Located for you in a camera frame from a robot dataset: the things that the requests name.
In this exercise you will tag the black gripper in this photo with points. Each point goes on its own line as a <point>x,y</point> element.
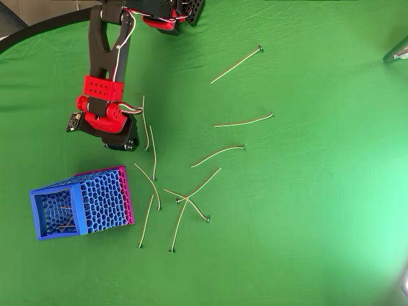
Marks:
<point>122,138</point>

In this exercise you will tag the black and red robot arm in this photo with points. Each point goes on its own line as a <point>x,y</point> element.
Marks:
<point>95,48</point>

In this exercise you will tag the blue and magenta mesh basket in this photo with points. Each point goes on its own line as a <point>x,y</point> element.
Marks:
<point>102,201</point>

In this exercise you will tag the green table cloth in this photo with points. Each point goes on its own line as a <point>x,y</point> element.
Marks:
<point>287,191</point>

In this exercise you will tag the dark office chair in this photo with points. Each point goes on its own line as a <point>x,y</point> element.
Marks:
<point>9,22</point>

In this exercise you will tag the silver metal pole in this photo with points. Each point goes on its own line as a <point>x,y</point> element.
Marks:
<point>398,52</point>

